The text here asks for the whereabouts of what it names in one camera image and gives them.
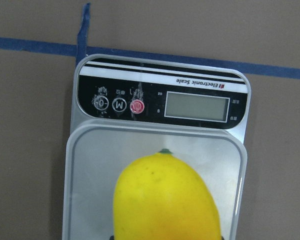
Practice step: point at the yellow mango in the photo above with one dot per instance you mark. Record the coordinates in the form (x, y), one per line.
(160, 197)

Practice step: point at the silver digital kitchen scale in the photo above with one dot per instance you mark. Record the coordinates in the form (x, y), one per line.
(124, 108)

